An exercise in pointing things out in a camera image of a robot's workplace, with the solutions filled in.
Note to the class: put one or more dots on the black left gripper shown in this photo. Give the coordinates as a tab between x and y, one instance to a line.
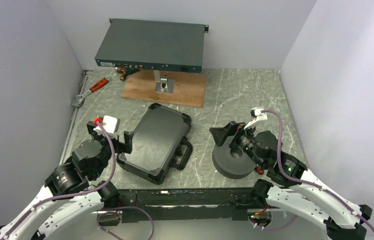
126	147

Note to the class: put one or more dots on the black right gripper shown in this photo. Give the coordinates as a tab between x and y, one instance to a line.
220	134

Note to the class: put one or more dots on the black poker set case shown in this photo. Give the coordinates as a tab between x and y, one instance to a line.
159	142

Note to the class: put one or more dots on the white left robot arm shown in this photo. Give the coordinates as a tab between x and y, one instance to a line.
65	195

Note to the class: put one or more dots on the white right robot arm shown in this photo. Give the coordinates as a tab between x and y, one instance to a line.
291	185

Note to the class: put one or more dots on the wooden board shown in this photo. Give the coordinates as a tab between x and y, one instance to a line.
175	88

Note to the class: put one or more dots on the copper green connectors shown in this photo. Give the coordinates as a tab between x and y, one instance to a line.
125	72

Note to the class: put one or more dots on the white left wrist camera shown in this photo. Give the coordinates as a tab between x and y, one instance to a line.
109	124

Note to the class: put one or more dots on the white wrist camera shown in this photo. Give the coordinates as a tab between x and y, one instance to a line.
257	115
109	124

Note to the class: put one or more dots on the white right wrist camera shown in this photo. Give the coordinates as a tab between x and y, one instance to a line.
257	115

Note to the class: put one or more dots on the red handled tool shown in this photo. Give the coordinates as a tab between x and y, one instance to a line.
99	84

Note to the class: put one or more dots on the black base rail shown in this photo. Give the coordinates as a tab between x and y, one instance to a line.
233	203

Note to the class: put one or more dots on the metal stand bracket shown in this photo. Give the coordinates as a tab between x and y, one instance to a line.
164	84

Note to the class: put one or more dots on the dark rack mount device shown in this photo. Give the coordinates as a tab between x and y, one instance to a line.
153	45

